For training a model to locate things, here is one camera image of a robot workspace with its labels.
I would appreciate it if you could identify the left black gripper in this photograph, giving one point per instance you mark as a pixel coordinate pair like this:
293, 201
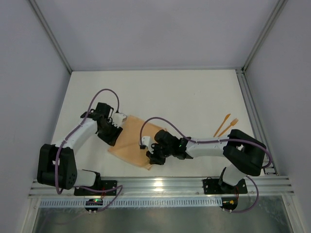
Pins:
111, 135

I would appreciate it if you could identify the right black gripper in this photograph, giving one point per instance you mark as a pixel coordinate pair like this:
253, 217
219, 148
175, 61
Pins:
155, 155

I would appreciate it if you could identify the peach satin napkin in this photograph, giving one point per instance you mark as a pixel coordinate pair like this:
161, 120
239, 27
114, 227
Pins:
127, 147

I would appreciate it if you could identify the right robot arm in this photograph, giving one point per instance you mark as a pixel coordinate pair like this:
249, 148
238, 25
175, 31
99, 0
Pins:
244, 153

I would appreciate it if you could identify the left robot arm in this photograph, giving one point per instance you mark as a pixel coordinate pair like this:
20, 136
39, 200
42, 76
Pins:
57, 164

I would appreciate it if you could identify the orange plastic knife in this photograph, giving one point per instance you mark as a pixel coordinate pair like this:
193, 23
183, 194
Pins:
221, 125

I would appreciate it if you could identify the left controller board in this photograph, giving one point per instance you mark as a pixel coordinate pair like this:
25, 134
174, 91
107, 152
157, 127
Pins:
93, 205

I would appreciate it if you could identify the controller board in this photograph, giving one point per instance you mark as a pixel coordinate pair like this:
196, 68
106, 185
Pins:
93, 205
228, 204

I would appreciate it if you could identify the orange plastic fork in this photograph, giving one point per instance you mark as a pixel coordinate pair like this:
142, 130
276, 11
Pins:
232, 123

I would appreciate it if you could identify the right controller board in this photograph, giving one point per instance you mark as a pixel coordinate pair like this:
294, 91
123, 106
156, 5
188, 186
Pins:
228, 204

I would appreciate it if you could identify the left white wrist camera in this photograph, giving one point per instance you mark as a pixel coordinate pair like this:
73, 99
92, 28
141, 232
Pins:
118, 119

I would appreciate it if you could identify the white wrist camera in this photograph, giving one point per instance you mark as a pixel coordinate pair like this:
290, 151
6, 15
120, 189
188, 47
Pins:
118, 119
146, 143

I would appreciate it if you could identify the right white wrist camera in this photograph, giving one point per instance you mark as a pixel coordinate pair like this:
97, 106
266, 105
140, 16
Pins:
146, 143

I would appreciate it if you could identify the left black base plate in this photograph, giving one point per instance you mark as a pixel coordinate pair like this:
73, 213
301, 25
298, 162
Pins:
101, 185

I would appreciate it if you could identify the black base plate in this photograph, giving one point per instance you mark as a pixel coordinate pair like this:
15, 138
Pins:
101, 185
217, 186

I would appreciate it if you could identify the slotted grey cable duct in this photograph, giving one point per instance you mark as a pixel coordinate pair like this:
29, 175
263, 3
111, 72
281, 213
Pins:
135, 202

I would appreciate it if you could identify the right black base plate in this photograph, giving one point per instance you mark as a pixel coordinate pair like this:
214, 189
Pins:
217, 186

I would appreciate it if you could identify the right aluminium side rail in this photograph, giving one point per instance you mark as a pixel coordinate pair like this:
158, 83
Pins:
252, 110

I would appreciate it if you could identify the aluminium front rail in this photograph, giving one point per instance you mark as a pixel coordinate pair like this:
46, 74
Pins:
156, 187

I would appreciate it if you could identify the left aluminium corner post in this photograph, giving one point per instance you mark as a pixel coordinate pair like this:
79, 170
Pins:
48, 31

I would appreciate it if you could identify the aluminium corner post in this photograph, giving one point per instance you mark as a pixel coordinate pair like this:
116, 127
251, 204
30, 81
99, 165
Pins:
48, 31
269, 24

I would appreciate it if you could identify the right aluminium corner post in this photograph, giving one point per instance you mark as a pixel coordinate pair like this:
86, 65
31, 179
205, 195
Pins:
269, 24

